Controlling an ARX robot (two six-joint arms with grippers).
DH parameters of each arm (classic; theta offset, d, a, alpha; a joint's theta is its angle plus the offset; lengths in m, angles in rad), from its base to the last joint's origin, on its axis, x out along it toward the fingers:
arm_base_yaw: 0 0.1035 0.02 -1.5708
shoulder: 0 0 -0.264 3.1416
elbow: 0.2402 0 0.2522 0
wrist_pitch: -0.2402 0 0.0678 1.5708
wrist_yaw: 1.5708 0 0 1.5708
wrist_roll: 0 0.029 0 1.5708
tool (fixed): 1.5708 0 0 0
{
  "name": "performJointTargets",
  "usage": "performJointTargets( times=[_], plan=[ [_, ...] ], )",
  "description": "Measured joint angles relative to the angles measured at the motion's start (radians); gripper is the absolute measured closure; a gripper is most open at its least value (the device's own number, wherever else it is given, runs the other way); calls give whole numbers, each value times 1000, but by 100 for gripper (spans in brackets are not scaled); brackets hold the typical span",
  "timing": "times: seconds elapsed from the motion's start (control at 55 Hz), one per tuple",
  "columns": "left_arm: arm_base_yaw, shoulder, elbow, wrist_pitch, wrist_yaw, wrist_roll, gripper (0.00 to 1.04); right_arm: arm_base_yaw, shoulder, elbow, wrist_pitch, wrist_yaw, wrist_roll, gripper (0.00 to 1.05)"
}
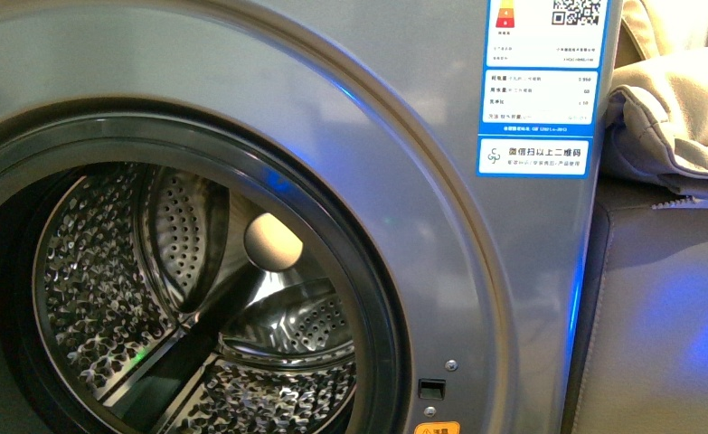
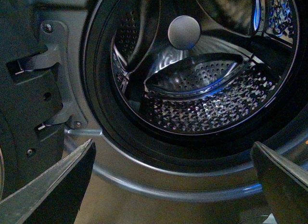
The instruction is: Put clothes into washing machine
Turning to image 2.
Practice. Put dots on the silver front-load washing machine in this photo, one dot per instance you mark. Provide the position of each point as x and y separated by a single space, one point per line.
175 93

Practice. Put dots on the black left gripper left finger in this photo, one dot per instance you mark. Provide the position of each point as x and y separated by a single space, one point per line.
56 195

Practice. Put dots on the black washing machine door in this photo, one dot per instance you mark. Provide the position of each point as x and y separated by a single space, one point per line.
27 100

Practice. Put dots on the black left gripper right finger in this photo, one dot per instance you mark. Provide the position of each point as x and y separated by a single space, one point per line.
284 184

